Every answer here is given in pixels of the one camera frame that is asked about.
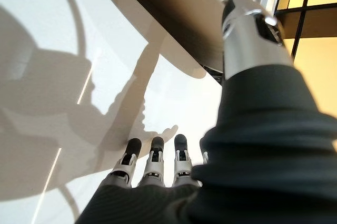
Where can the right robot hand black glove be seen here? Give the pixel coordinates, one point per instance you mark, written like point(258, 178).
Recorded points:
point(263, 142)

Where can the cream ceramic plate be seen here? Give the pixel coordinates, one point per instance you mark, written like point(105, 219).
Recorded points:
point(171, 11)

